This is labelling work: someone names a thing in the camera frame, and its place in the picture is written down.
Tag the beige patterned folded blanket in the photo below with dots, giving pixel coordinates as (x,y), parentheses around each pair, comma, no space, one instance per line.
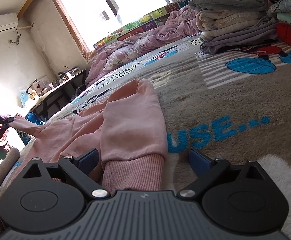
(214,23)

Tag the window with wooden frame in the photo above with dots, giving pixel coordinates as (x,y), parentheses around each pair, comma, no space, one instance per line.
(90,21)

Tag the beige rolled garment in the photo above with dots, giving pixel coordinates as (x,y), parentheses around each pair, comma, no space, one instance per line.
(7,164)

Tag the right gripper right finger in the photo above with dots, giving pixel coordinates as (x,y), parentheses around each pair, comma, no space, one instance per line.
(208,171)

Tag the crumpled purple quilt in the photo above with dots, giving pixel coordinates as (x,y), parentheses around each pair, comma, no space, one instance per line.
(180,24)

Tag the Mickey Mouse fleece blanket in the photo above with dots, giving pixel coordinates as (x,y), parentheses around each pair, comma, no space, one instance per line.
(235,105)

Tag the colourful alphabet headboard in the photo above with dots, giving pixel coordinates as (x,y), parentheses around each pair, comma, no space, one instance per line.
(148,22)

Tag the black side desk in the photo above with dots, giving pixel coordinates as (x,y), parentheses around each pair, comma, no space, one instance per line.
(60,94)

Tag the pink child sweatshirt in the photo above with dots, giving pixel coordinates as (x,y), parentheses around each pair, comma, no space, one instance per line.
(127,129)

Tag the white air conditioner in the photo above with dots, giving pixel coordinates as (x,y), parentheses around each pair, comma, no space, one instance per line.
(8,22)

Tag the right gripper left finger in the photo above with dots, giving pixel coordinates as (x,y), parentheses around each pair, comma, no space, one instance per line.
(76,171)

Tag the lilac grey folded blanket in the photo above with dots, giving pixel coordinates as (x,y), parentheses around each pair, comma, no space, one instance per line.
(263,30)

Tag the blue plastic bag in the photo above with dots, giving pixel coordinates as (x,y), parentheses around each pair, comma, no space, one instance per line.
(32,117)

